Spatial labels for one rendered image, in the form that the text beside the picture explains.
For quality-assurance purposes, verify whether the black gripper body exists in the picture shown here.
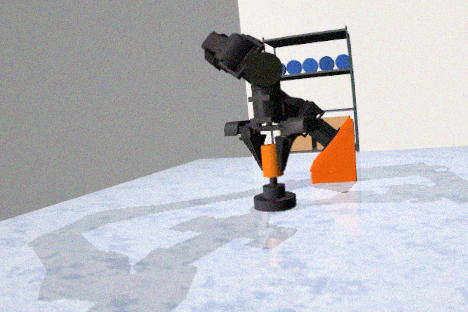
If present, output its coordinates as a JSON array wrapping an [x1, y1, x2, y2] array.
[[224, 88, 319, 137]]

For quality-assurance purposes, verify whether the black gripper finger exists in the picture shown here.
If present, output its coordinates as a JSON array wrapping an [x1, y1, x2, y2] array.
[[274, 133, 302, 172], [239, 134, 267, 171]]

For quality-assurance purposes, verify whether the black stepped round pedestal with short shaft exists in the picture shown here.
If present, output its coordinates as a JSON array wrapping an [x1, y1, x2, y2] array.
[[254, 177, 297, 212]]

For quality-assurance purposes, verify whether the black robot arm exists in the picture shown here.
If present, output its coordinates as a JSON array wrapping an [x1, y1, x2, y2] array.
[[202, 31, 340, 152]]

